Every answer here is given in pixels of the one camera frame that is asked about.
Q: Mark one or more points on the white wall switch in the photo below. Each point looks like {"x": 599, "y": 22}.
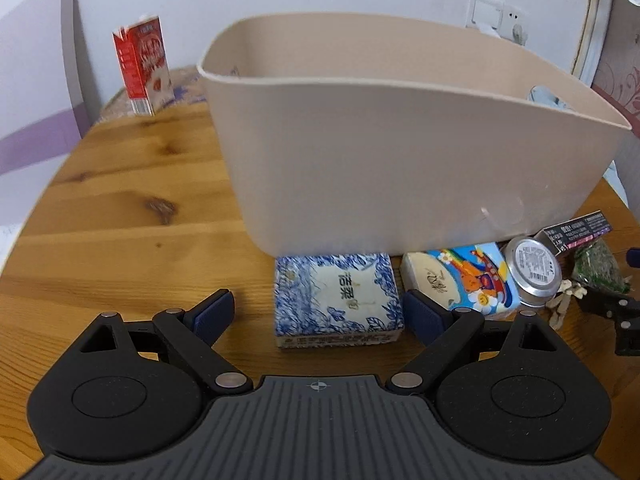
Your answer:
{"x": 484, "y": 12}

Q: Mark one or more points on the white wall socket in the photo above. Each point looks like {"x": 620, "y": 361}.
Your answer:
{"x": 515, "y": 24}

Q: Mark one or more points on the red milk carton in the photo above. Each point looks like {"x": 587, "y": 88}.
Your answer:
{"x": 142, "y": 67}

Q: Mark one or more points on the beige plastic storage bin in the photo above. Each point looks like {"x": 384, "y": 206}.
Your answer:
{"x": 375, "y": 160}

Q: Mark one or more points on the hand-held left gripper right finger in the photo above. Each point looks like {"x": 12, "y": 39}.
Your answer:
{"x": 422, "y": 317}

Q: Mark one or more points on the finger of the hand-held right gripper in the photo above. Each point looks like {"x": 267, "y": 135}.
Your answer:
{"x": 622, "y": 310}

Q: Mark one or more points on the blue floral tissue pack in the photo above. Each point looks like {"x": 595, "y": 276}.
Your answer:
{"x": 337, "y": 292}

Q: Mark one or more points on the cream curved frame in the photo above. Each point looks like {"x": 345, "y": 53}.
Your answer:
{"x": 592, "y": 20}

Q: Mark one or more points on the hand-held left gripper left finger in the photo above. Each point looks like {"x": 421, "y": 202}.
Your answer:
{"x": 215, "y": 313}

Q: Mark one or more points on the small wooden jointed figure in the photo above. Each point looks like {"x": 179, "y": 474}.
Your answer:
{"x": 562, "y": 302}

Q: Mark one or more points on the green dried herb packet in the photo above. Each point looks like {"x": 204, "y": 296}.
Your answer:
{"x": 600, "y": 265}

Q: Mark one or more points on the cartoon print tissue pack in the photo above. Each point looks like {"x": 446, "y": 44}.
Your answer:
{"x": 475, "y": 275}

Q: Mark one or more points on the round metal tin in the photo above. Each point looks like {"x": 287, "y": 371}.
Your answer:
{"x": 537, "y": 267}

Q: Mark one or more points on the dark box with pink label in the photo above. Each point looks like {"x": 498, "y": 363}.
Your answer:
{"x": 580, "y": 230}

